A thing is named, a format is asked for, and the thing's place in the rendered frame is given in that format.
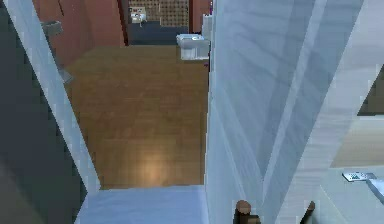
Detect grey wall holder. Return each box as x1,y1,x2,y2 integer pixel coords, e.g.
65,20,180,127
40,20,65,37

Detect tan lattice shelf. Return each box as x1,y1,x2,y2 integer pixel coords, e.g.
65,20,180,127
127,0,190,28

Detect white room door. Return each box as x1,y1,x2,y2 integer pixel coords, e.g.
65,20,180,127
203,0,366,224

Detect silver door handle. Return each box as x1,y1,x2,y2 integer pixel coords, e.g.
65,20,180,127
341,171,384,205

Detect white toilet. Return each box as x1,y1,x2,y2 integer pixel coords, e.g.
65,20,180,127
175,33,211,62

